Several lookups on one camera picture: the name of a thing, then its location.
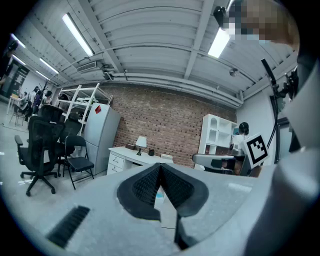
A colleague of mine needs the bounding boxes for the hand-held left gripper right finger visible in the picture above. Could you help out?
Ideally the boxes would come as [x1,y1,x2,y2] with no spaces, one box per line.
[159,163,210,218]

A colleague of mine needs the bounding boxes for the wooden frame chair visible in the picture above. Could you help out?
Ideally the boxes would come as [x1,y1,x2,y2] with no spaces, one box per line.
[9,103,26,126]

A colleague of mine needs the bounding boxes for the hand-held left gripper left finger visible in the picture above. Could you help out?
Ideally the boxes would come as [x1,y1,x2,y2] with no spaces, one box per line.
[116,162,162,222]

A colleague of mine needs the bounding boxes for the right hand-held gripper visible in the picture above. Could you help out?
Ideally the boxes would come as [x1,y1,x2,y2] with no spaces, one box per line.
[191,133,271,176]

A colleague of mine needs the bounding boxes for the black cable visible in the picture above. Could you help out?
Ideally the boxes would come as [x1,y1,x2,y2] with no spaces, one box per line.
[266,96,281,165]

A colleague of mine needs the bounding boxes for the small white table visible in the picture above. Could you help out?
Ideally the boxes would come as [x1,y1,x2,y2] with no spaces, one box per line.
[6,94,24,116]

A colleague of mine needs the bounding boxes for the grey refrigerator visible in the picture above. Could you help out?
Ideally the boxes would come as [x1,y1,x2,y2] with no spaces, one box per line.
[83,102,122,176]

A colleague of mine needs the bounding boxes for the ceiling tube light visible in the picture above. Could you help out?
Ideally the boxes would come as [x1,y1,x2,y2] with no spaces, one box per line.
[207,27,231,59]
[39,57,60,75]
[9,33,26,49]
[61,12,96,57]

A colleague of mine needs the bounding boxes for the black head camera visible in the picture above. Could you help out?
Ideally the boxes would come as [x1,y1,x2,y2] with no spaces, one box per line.
[213,6,229,27]

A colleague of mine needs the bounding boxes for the black coat rack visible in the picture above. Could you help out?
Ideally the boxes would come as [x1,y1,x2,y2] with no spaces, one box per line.
[41,77,51,94]

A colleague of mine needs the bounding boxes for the person's head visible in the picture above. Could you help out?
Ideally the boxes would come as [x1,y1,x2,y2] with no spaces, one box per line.
[226,0,301,51]

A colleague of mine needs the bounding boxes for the person's black shirt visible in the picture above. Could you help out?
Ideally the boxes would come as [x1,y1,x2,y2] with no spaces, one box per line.
[288,42,320,153]

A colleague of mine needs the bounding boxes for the white cabinet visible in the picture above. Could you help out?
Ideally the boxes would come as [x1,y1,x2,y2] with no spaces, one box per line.
[194,113,240,171]

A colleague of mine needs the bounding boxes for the white desk with drawers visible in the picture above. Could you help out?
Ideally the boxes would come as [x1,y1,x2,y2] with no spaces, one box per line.
[106,146,175,176]

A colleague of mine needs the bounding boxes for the white shelving rack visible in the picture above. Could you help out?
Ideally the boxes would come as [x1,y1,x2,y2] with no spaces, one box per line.
[55,83,114,141]

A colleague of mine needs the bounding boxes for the ceiling air vent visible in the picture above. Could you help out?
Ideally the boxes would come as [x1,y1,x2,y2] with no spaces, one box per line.
[76,60,97,74]

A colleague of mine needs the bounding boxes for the white shade table lamp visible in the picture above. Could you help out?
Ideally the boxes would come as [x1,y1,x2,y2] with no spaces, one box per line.
[134,136,148,156]

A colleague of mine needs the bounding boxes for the white ceiling pipe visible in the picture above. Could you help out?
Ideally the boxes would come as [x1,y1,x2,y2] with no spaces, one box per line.
[103,71,245,109]

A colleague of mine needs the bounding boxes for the black folding chair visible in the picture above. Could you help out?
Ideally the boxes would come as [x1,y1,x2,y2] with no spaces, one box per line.
[62,134,96,191]

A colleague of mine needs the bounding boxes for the person's right forearm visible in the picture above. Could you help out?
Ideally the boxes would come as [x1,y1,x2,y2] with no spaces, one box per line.
[248,163,263,178]

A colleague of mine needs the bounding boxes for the black mesh office chair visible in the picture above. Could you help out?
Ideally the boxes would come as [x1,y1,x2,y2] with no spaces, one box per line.
[14,103,67,197]

